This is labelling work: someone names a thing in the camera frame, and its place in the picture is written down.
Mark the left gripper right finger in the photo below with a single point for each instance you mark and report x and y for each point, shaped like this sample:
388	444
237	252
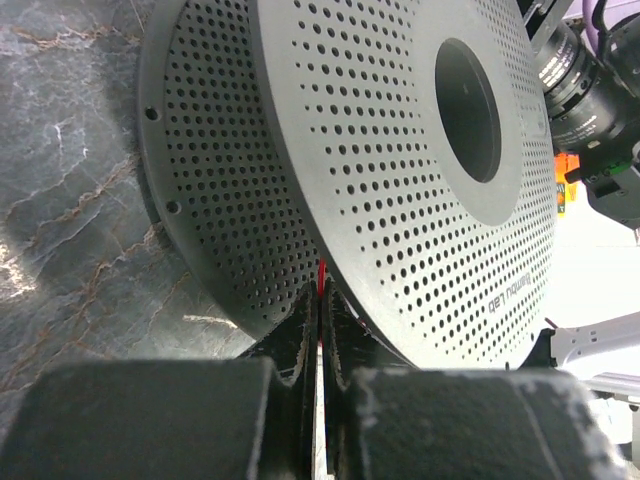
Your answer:
386	419

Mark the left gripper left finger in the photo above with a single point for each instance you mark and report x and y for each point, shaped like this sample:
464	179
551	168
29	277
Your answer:
250	417

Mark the dark grey cable spool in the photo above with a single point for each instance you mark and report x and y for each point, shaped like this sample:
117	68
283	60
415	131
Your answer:
403	144

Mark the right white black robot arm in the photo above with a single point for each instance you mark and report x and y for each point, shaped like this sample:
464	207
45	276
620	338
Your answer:
587	57

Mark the orange snack box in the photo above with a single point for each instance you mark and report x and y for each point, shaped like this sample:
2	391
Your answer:
566	193

